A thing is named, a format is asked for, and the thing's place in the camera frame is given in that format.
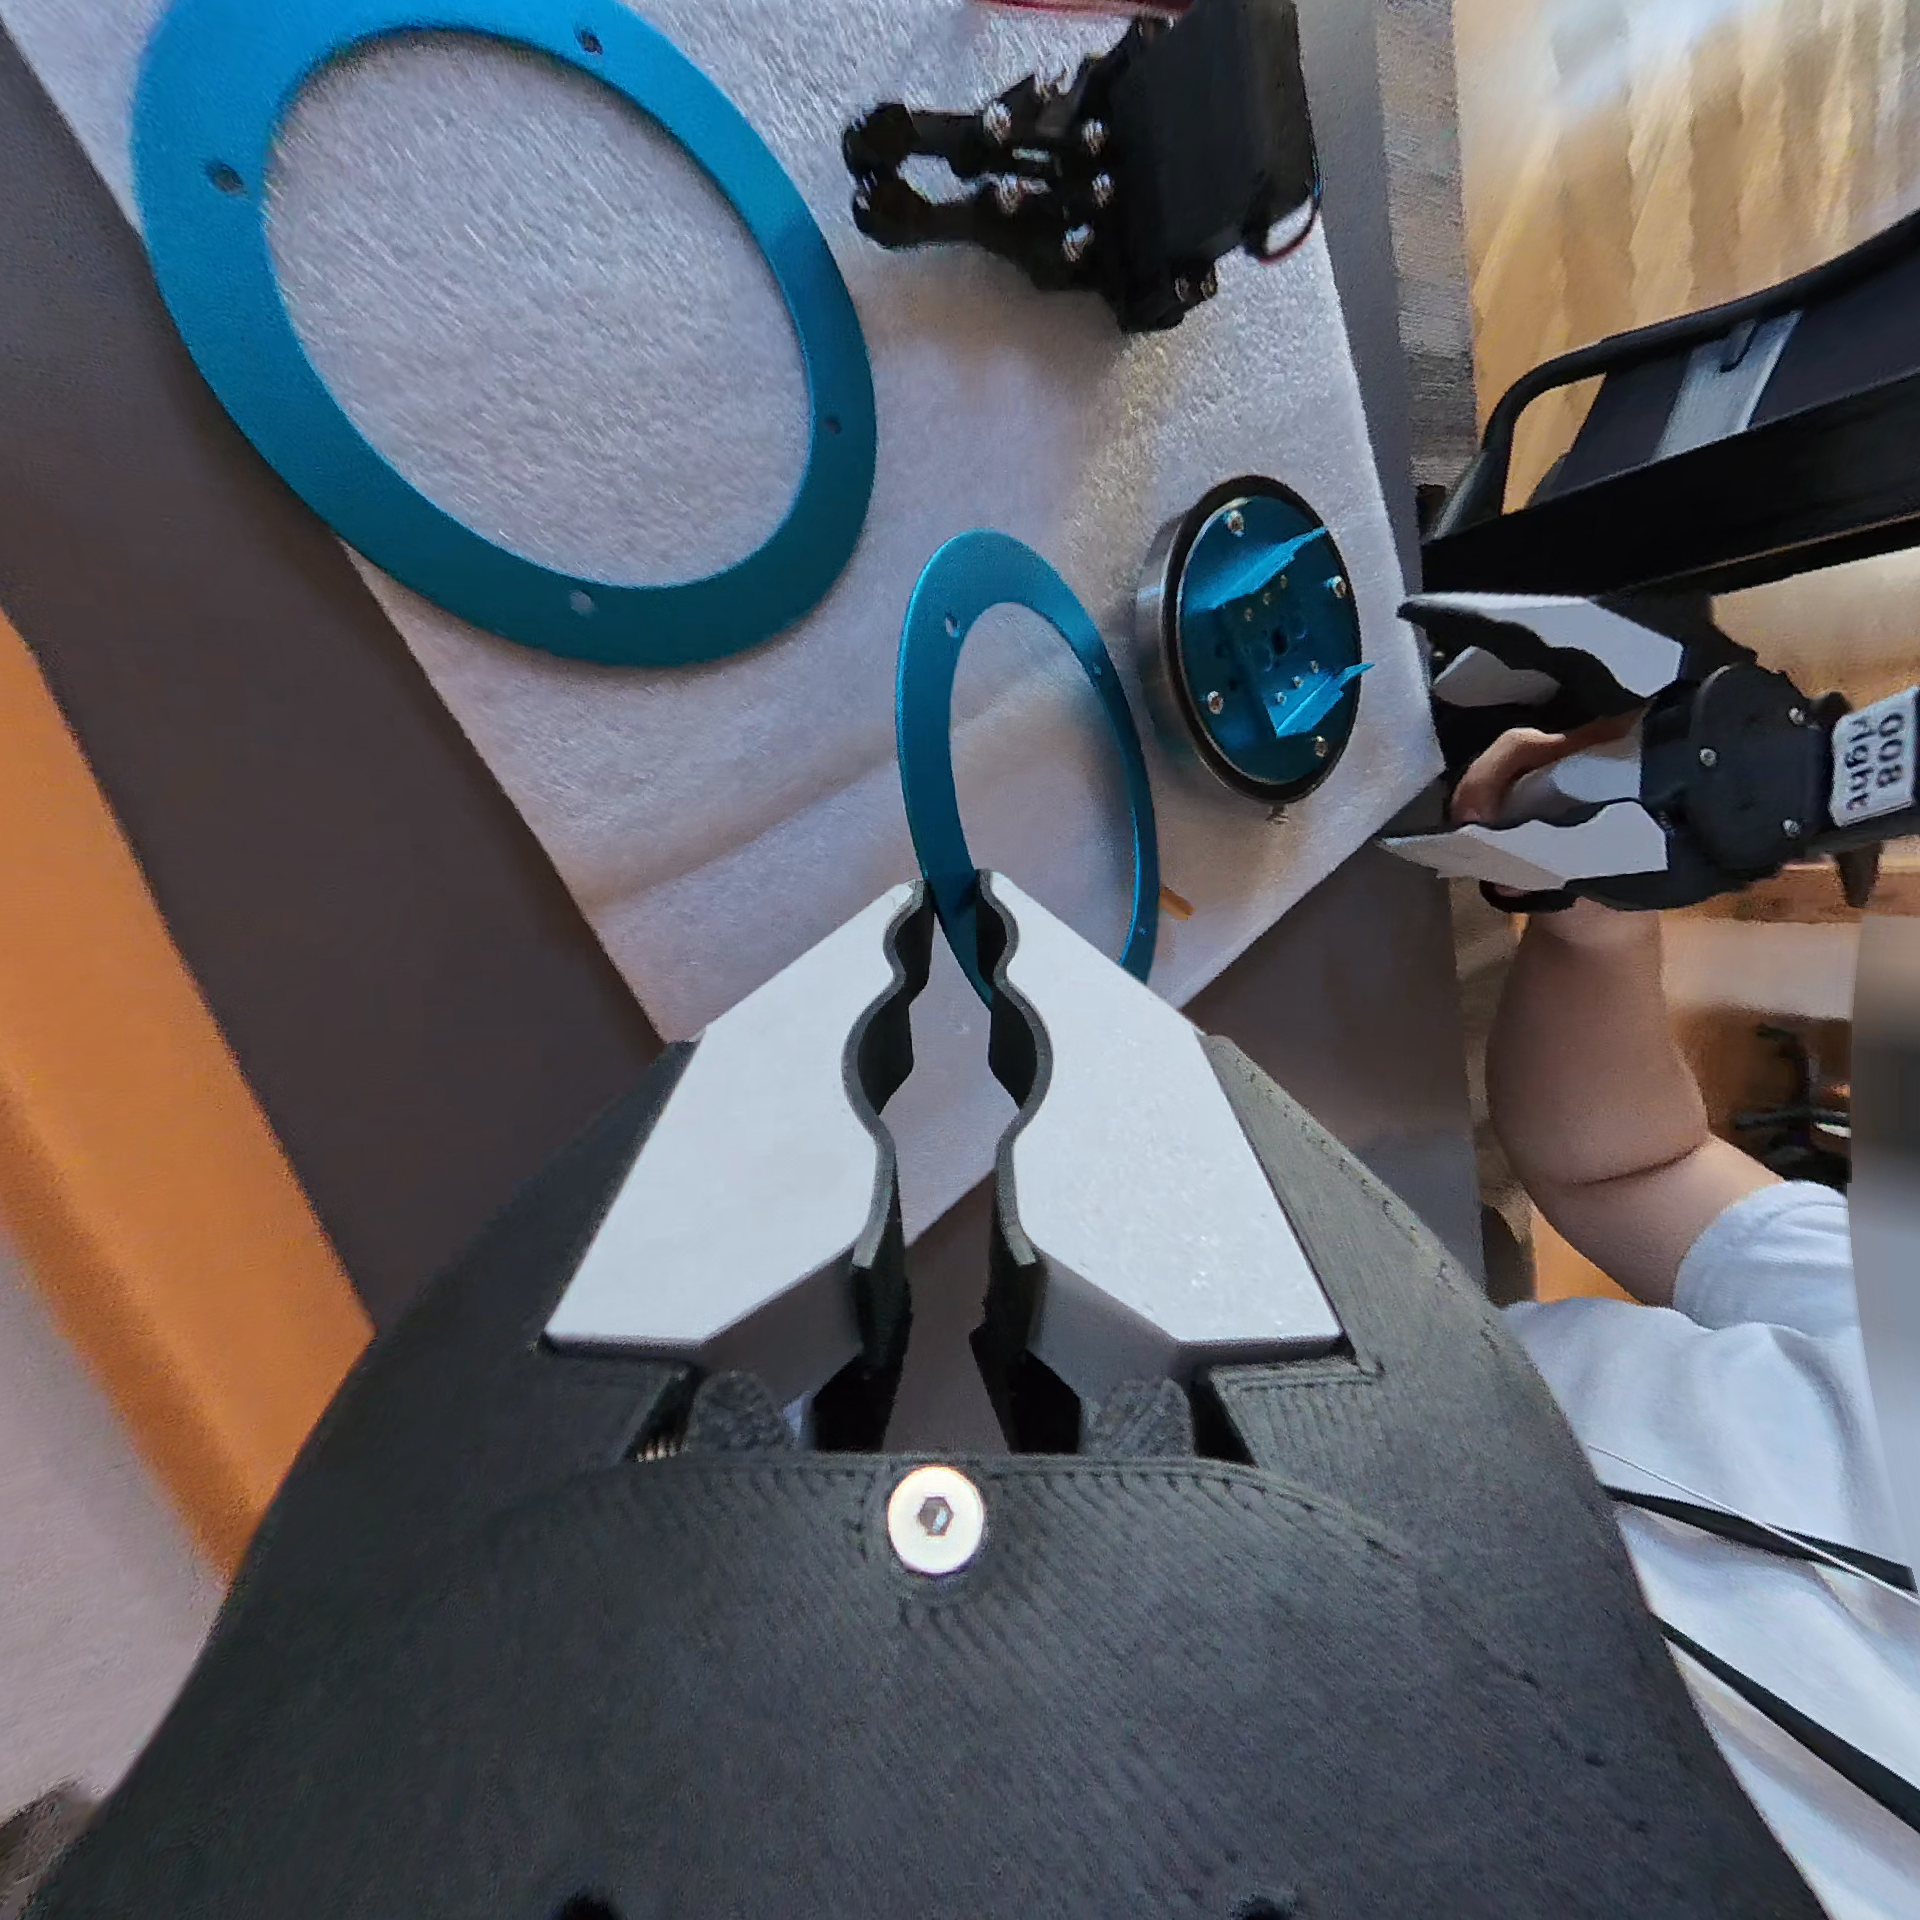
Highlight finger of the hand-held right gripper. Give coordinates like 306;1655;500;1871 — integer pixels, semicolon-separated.
1395;590;1691;711
1375;748;1674;896

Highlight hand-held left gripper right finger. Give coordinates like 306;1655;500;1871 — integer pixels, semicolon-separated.
970;870;1345;1453

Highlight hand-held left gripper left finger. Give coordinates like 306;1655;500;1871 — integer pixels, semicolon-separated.
540;879;945;1449

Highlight blue round bearing base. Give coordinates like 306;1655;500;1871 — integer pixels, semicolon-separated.
1136;478;1375;804

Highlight blue metal ring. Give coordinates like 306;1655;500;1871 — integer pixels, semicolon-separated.
896;527;1162;1010
132;0;880;669

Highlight dark desk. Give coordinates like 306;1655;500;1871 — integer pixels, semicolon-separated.
0;0;1503;1320

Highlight person's right hand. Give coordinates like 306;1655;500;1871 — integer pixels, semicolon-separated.
1444;712;1649;828

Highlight person's white shirt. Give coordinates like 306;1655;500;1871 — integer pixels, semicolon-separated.
1507;1177;1920;1920

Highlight orange white cardboard box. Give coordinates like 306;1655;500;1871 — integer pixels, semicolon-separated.
0;608;377;1817

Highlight black servo claw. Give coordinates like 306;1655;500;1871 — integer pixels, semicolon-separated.
843;0;1327;336

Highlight thin black cable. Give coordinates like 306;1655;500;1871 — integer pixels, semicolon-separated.
1591;1441;1920;1596

